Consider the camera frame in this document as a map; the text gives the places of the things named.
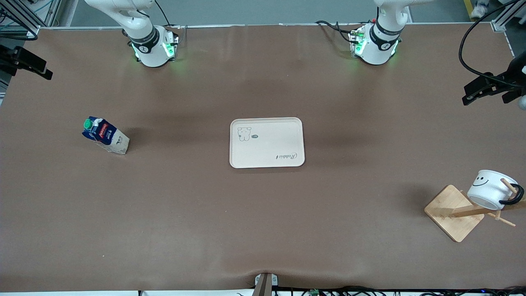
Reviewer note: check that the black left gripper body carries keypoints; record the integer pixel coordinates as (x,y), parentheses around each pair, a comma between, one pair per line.
(518,70)

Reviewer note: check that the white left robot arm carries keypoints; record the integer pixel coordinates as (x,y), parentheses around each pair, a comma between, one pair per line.
(376,47)

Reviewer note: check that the aluminium frame profile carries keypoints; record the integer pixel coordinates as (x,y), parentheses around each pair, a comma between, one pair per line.
(503,18)

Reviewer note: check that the blue white milk carton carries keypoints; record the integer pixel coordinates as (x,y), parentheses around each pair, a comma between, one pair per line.
(104,133)

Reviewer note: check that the cream tray with bear print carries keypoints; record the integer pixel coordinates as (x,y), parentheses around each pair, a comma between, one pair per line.
(267,144)

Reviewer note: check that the white shoe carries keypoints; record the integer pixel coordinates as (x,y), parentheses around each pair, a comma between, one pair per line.
(480,8)

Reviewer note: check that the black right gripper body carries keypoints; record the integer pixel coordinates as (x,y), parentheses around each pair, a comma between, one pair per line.
(5,57)

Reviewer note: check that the wooden cup stand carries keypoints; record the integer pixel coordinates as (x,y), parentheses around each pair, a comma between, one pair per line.
(452,213)

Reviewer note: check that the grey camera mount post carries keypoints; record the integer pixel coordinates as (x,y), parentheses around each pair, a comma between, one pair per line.
(265,285)

